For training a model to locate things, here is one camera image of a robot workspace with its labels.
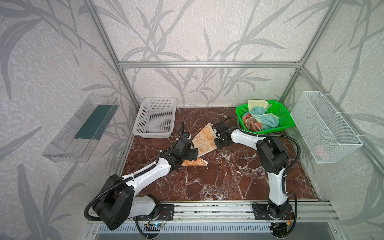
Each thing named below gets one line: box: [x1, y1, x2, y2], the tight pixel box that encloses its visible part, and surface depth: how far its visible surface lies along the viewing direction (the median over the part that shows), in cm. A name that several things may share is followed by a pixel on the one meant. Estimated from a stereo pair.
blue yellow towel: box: [248, 100, 280, 131], surface depth 111 cm
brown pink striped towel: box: [242, 111, 262, 132], surface depth 106 cm
